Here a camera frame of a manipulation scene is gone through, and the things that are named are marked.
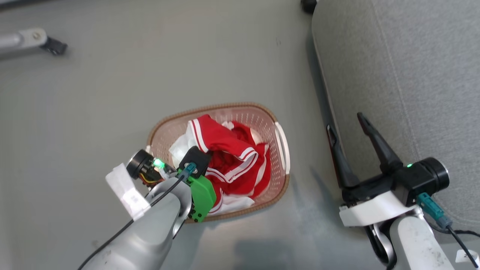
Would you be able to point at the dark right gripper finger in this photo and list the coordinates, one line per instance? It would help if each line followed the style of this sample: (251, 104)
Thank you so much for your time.
(380, 150)
(343, 165)

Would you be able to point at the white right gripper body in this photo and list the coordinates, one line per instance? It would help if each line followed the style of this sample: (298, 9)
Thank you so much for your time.
(375, 210)

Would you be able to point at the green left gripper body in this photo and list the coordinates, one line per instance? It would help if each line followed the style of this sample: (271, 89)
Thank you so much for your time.
(202, 195)

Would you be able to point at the red white-striped garment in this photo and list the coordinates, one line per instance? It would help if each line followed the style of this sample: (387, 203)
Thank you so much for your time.
(232, 150)

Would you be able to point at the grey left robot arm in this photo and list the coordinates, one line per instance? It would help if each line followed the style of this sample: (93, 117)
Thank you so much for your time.
(150, 232)

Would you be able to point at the beige perforated laundry basket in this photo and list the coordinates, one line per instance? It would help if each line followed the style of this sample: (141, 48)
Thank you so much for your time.
(270, 123)

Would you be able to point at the grey fabric sofa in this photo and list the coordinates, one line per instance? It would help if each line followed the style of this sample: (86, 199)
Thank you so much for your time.
(412, 75)

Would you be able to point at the small white label tag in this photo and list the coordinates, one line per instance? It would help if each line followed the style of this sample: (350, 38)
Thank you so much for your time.
(467, 255)

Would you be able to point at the black caster wheel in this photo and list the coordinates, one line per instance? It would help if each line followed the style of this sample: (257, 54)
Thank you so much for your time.
(55, 46)

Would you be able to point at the grey partition foot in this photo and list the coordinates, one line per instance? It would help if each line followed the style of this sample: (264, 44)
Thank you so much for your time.
(22, 40)

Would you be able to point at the black left wrist camera module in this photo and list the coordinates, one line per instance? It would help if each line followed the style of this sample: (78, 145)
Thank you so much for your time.
(197, 155)

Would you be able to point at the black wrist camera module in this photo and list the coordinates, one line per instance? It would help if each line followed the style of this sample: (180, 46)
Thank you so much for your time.
(197, 155)
(423, 180)

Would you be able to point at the black right wrist camera module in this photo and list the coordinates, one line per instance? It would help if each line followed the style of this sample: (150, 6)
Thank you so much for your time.
(423, 180)

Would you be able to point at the white plastic wrist bracket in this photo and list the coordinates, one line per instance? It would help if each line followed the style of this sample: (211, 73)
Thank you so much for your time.
(125, 191)

